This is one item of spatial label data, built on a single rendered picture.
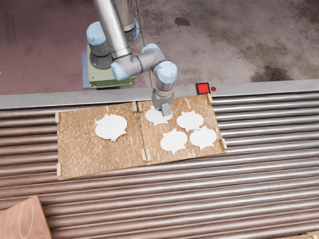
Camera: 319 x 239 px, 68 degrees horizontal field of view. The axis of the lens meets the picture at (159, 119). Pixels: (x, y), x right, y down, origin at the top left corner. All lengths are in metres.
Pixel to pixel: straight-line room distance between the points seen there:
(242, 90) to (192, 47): 1.47
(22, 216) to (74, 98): 0.62
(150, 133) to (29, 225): 0.64
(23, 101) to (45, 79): 1.23
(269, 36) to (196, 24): 0.90
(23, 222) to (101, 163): 0.38
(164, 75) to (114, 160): 0.50
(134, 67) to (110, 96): 0.43
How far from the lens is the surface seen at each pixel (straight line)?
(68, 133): 1.27
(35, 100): 1.43
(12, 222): 1.13
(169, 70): 0.91
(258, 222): 1.28
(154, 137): 1.21
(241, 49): 3.05
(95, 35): 1.27
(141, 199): 1.16
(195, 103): 1.34
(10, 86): 2.74
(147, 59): 0.97
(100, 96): 1.35
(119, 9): 1.19
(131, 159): 1.18
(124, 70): 0.94
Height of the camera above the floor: 2.07
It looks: 64 degrees down
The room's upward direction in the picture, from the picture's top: 11 degrees clockwise
